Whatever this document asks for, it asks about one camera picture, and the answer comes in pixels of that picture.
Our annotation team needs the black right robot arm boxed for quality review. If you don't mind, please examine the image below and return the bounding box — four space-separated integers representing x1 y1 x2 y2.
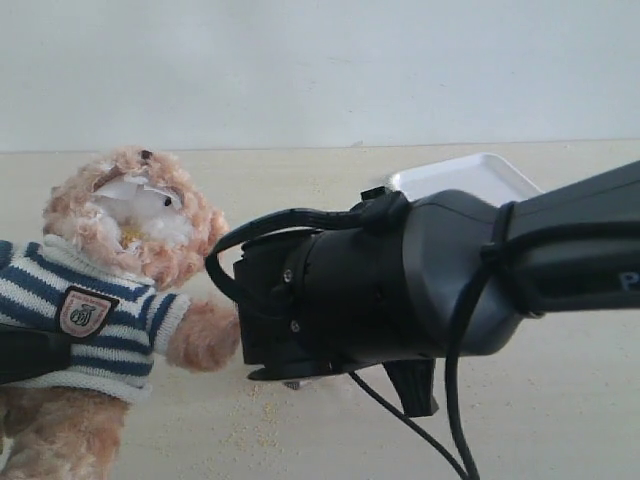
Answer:
227 163 639 417

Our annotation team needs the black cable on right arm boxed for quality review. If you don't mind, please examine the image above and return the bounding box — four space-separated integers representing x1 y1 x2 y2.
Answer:
204 202 516 480

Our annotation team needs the white rectangular plastic tray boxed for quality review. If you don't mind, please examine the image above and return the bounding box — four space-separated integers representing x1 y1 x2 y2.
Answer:
386 152 542 206

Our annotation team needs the beige teddy bear striped sweater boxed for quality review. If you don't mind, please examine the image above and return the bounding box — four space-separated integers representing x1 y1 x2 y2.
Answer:
1 146 240 479

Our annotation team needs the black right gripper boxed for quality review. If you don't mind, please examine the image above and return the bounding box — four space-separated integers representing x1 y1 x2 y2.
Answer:
234 229 439 416

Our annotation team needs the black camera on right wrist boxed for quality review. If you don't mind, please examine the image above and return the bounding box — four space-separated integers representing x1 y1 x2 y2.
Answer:
360 185 392 202

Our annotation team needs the round metal bowl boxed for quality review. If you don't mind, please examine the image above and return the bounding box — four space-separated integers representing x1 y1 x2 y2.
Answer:
283 380 312 391

